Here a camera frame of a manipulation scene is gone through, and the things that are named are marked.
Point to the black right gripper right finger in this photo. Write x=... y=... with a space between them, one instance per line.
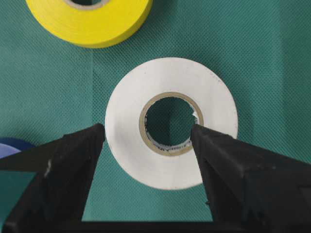
x=261 y=190

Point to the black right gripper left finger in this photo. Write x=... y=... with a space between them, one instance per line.
x=45 y=186

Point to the white tape roll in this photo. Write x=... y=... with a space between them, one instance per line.
x=139 y=155

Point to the yellow tape roll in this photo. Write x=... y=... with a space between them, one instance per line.
x=101 y=25

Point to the blue tape roll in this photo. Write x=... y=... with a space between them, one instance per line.
x=10 y=146

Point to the green table cloth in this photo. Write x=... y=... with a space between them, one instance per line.
x=261 y=49

